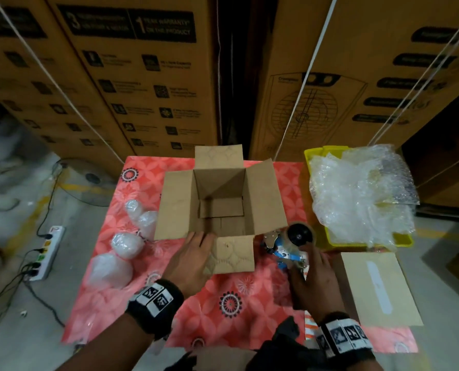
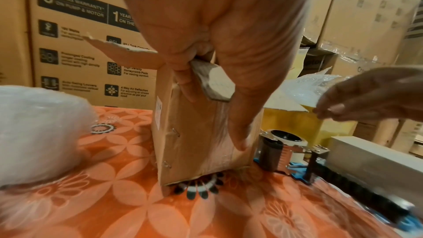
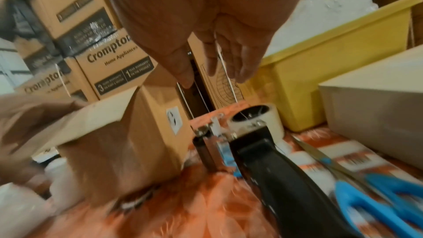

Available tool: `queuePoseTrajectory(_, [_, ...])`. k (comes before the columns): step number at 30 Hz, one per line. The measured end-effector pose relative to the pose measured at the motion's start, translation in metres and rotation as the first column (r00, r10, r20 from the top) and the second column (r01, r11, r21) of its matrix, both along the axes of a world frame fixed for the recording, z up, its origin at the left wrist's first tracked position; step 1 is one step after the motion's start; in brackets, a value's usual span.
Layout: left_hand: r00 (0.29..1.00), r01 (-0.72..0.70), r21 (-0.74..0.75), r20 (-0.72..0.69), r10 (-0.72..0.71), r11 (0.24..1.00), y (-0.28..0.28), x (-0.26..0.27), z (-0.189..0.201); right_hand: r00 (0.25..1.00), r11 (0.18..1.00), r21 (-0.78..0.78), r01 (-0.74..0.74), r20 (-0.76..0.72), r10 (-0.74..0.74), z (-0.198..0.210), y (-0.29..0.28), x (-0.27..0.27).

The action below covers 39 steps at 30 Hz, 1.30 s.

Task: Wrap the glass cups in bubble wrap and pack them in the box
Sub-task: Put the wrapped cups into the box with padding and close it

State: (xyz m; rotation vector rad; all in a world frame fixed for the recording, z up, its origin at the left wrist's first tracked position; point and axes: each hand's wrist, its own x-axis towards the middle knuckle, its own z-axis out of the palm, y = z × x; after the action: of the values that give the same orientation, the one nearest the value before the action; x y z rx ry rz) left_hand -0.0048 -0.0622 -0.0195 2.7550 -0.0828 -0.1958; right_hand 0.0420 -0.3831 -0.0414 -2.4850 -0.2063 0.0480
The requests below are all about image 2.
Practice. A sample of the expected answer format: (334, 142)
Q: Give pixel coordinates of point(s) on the person's left hand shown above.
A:
(218, 12)

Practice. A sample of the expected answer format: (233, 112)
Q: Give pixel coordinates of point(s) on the person's right hand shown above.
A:
(377, 93)

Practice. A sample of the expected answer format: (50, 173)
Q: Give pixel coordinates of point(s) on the bubble wrap bundle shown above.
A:
(297, 93)

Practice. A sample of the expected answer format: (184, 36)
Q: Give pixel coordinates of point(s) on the tape dispenser with tape roll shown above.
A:
(277, 151)

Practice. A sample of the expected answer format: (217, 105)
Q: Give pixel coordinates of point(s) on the small cardboard box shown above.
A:
(192, 143)

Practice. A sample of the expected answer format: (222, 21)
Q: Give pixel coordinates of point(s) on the bubble wrap sheet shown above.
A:
(39, 132)

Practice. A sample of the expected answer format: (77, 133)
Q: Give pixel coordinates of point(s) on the stack of Crompton cartons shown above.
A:
(66, 49)

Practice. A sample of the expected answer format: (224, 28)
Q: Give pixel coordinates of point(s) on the yellow plastic bin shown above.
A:
(291, 124)

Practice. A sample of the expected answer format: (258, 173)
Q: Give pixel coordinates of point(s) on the orange floral tablecloth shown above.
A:
(132, 205)

